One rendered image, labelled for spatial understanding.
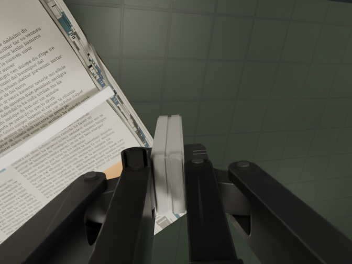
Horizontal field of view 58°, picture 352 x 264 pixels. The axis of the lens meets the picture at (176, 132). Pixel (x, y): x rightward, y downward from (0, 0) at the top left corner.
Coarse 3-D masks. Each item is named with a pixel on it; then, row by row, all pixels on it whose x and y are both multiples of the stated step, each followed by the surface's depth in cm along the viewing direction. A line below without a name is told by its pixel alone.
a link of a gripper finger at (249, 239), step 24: (240, 168) 13; (264, 192) 11; (288, 192) 11; (240, 216) 13; (264, 216) 10; (288, 216) 9; (312, 216) 9; (264, 240) 10; (288, 240) 9; (312, 240) 8; (336, 240) 8
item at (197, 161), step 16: (192, 160) 13; (208, 160) 14; (192, 176) 12; (208, 176) 12; (192, 192) 11; (208, 192) 11; (192, 208) 10; (208, 208) 10; (192, 224) 9; (208, 224) 9; (224, 224) 9; (192, 240) 9; (208, 240) 9; (224, 240) 8; (192, 256) 8; (208, 256) 8; (224, 256) 8
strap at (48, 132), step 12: (96, 96) 27; (108, 96) 27; (84, 108) 27; (60, 120) 26; (72, 120) 27; (48, 132) 26; (24, 144) 26; (36, 144) 26; (12, 156) 26; (0, 168) 26
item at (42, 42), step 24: (0, 0) 21; (24, 0) 22; (48, 0) 27; (0, 24) 22; (24, 24) 23; (48, 24) 23; (72, 24) 34; (0, 48) 23; (24, 48) 23; (48, 48) 24; (72, 48) 26; (0, 72) 24; (24, 72) 24; (48, 72) 25; (0, 96) 25; (24, 96) 25
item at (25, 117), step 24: (72, 72) 26; (96, 72) 32; (48, 96) 26; (72, 96) 27; (0, 120) 26; (24, 120) 26; (48, 120) 27; (96, 120) 28; (0, 144) 27; (48, 144) 28; (72, 144) 29; (24, 168) 28; (0, 192) 29
